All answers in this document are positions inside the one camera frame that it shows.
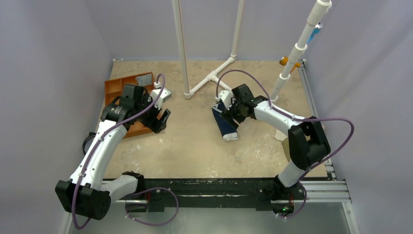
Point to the grey folded cloth in tray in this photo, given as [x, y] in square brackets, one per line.
[144, 79]

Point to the white PVC angled pole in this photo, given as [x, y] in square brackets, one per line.
[320, 8]

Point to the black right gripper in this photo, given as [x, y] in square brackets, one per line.
[231, 114]

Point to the white PVC pipe frame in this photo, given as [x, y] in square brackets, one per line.
[207, 29]

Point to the navy blue underwear white trim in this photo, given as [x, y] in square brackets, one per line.
[228, 132]

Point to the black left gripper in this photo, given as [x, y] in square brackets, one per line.
[155, 124]

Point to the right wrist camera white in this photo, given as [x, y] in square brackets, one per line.
[225, 97]

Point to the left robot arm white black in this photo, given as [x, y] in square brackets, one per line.
[84, 192]

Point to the aluminium extrusion frame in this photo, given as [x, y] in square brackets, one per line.
[316, 191]

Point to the orange compartment tray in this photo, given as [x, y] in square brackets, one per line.
[124, 98]

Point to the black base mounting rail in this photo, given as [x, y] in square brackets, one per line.
[261, 194]

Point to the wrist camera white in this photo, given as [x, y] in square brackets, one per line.
[159, 97]
[225, 97]

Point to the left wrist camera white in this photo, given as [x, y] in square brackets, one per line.
[159, 97]

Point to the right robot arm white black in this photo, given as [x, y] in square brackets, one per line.
[308, 143]

